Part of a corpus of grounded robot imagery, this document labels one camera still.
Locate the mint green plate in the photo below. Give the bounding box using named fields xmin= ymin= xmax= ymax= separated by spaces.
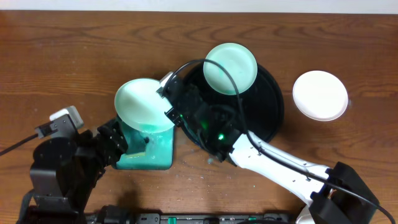
xmin=203 ymin=43 xmax=258 ymax=95
xmin=114 ymin=78 xmax=174 ymax=133

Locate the white plate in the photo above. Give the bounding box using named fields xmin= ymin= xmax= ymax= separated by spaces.
xmin=292 ymin=70 xmax=349 ymax=122

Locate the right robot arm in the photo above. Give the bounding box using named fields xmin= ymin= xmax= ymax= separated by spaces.
xmin=158 ymin=73 xmax=379 ymax=223

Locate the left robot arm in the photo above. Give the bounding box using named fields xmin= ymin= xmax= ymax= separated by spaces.
xmin=18 ymin=115 xmax=128 ymax=223

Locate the round black tray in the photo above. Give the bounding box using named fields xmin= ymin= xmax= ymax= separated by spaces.
xmin=183 ymin=63 xmax=284 ymax=154

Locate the rectangular green soapy tray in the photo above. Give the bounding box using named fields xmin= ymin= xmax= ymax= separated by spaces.
xmin=115 ymin=116 xmax=174 ymax=170

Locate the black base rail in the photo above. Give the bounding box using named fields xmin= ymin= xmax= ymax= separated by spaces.
xmin=85 ymin=205 xmax=294 ymax=224

